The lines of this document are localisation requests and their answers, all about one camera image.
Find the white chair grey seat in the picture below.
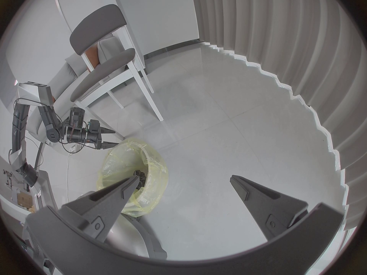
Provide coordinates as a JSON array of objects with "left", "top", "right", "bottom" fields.
[{"left": 70, "top": 5, "right": 164, "bottom": 122}]

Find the black plastic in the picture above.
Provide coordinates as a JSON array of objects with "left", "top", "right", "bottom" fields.
[{"left": 133, "top": 169, "right": 148, "bottom": 190}]

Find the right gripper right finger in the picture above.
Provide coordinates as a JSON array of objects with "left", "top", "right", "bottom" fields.
[{"left": 229, "top": 174, "right": 309, "bottom": 243}]

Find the orange cushion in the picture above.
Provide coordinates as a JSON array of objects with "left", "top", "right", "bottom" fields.
[{"left": 85, "top": 46, "right": 101, "bottom": 70}]

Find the black cable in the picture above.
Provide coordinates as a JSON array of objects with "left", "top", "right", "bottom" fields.
[{"left": 59, "top": 141, "right": 98, "bottom": 156}]

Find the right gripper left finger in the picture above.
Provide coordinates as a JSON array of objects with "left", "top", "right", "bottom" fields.
[{"left": 61, "top": 175, "right": 140, "bottom": 243}]

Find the white curtain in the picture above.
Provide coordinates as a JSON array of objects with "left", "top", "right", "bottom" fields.
[{"left": 191, "top": 0, "right": 367, "bottom": 231}]

